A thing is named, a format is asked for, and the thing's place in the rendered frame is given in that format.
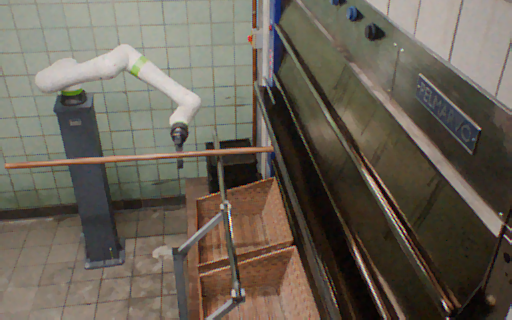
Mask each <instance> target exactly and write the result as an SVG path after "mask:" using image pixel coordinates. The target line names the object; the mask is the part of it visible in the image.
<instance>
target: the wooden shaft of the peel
mask: <svg viewBox="0 0 512 320"><path fill-rule="evenodd" d="M259 152H274V149H273V147H272V146H265V147H253V148H228V149H216V150H203V151H191V152H165V153H153V154H141V155H128V156H116V157H90V158H78V159H66V160H52V161H28V162H14V163H6V164H5V165H4V168H5V169H6V170H14V169H26V168H38V167H51V166H63V165H88V164H100V163H112V162H125V161H149V160H161V159H174V158H186V157H211V156H223V155H235V154H247V153H259Z"/></svg>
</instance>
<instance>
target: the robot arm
mask: <svg viewBox="0 0 512 320"><path fill-rule="evenodd" d="M123 70H126V71H127V72H129V74H133V76H135V77H137V78H138V79H140V80H142V82H144V83H147V84H149V85H150V86H151V87H153V88H156V90H158V91H160V92H162V93H163V94H164V95H165V96H166V97H169V99H171V100H172V101H174V102H175V103H176V104H178V109H177V110H176V111H175V112H174V113H173V115H172V116H171V118H170V119H169V125H170V127H171V131H170V132H169V134H170V135H171V138H172V140H173V142H174V144H175V145H176V149H177V151H178V152H182V151H183V144H184V143H185V142H186V139H187V137H188V135H189V133H191V131H188V130H189V129H188V127H189V126H190V124H191V121H192V119H193V118H194V117H195V114H197V113H198V111H199V110H200V108H201V105H202V101H201V99H200V97H199V96H198V95H196V94H195V93H194V92H190V91H189V90H188V89H186V88H183V87H182V85H180V84H177V82H175V81H174V80H173V79H171V78H170V77H169V76H168V75H165V74H164V72H163V71H161V70H160V69H159V68H158V67H157V66H155V65H154V64H153V63H152V62H151V61H149V60H148V59H147V58H146V57H144V56H143V55H142V54H141V53H140V52H137V50H135V49H134V48H132V47H131V46H129V45H127V44H122V45H119V46H118V47H115V49H114V50H113V51H112V52H109V53H107V54H105V55H101V56H98V57H97V58H95V59H92V60H88V61H86V62H84V63H82V64H79V63H78V61H77V60H74V59H60V60H57V61H56V62H55V63H53V64H52V65H51V66H50V67H48V68H45V69H44V70H42V71H41V72H38V73H37V76H36V77H35V85H36V86H37V89H38V90H40V91H41V92H42V93H44V94H53V93H55V92H57V91H59V90H60V91H61V99H60V102H61V104H62V105H64V106H76V105H80V104H84V103H85V102H86V101H87V96H86V95H84V94H85V91H84V90H83V83H84V82H93V81H98V80H108V79H112V78H116V76H117V75H118V74H120V72H121V71H123ZM183 163H184V161H183V159H182V158H178V161H177V169H183Z"/></svg>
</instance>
